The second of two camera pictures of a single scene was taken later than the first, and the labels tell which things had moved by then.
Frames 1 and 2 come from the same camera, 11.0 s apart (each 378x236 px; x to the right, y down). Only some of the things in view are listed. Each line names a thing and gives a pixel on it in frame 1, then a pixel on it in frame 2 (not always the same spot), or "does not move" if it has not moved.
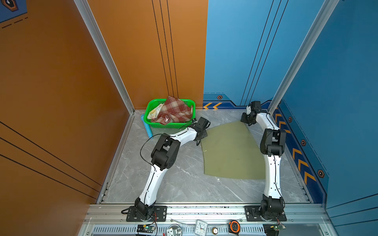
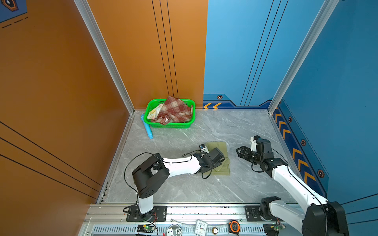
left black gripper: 205,133 to 219,163
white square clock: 201,227 does not move
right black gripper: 244,120 to 244,151
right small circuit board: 277,227 does not move
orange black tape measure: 234,227 does not move
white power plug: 174,228 does not move
